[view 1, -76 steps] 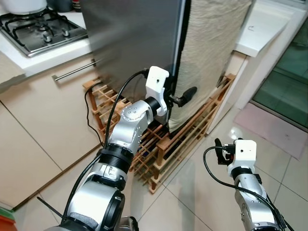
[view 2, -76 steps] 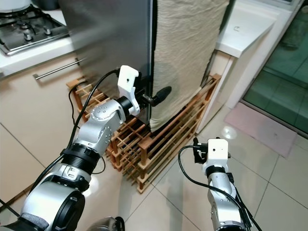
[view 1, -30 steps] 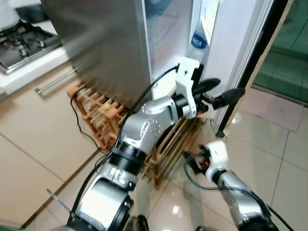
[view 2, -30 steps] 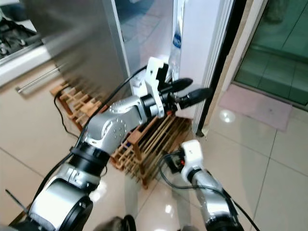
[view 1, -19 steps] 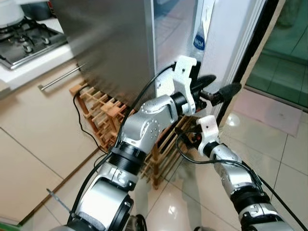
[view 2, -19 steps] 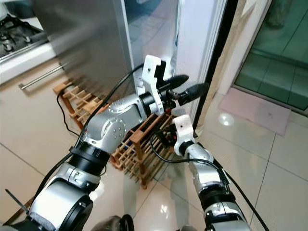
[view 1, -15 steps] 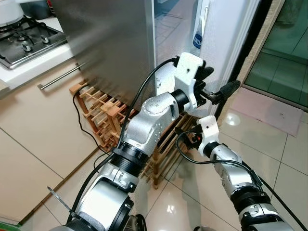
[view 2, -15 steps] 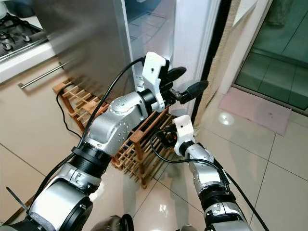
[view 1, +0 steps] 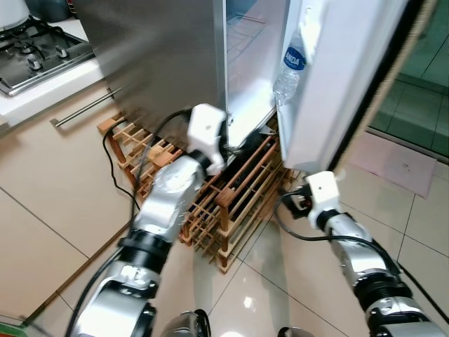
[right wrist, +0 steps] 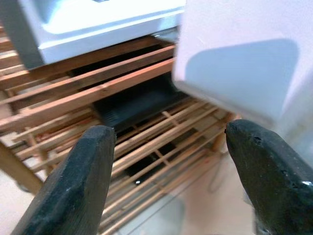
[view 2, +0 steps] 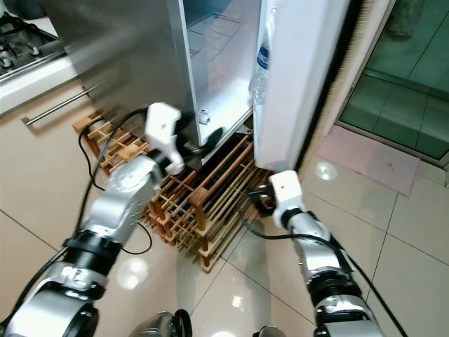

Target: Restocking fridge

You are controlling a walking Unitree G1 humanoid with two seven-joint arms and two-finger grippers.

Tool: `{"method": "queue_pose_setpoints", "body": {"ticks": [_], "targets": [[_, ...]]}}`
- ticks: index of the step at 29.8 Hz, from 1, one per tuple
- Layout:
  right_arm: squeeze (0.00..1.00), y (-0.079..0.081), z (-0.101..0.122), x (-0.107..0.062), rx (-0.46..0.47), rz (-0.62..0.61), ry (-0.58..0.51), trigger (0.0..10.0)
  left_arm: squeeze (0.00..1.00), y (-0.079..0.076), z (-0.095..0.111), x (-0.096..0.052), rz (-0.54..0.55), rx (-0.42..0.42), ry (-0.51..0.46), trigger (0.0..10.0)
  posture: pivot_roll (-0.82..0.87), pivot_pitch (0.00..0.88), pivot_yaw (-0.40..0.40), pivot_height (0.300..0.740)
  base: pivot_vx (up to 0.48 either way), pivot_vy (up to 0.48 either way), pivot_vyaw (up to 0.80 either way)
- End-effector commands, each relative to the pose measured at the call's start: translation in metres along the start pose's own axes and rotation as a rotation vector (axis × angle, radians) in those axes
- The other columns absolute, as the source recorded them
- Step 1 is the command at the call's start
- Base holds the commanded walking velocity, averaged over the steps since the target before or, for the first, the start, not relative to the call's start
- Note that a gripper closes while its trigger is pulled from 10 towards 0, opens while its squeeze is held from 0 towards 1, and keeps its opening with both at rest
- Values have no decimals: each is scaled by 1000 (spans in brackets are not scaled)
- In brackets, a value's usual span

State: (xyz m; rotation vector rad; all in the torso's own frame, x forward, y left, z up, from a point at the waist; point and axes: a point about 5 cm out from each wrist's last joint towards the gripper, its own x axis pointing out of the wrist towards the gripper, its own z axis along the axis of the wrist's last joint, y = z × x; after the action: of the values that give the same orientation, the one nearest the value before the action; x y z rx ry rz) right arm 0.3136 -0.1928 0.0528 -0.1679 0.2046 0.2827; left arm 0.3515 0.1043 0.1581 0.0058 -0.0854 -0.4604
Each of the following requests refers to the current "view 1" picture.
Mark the steel mini fridge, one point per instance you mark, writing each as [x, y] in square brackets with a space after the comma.
[154, 56]

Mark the mini fridge door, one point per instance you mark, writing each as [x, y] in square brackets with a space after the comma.
[344, 70]

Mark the wooden wine rack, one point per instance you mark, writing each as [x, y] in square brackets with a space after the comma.
[224, 200]

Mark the clear water bottle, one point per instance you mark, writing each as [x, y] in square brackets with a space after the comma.
[291, 70]

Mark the pink floor mat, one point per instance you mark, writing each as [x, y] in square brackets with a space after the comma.
[393, 165]

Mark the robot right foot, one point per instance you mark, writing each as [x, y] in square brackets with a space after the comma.
[295, 332]

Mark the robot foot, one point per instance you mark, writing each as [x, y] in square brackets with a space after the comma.
[186, 324]
[295, 332]

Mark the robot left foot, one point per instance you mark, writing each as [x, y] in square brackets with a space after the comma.
[186, 324]

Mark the green glass door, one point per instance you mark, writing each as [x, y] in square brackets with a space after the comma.
[421, 70]

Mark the beige kitchen cabinet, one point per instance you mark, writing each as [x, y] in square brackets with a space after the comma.
[42, 196]

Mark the steel gas stove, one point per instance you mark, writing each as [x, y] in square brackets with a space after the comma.
[35, 63]

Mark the dark round pot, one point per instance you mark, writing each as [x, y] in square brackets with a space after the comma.
[48, 8]

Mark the white cooking pot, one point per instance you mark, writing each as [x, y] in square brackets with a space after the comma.
[10, 10]

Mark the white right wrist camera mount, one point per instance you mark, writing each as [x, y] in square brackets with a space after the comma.
[324, 196]

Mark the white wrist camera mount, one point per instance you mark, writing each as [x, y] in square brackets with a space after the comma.
[324, 196]
[207, 130]

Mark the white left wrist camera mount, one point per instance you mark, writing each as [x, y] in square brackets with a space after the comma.
[207, 130]

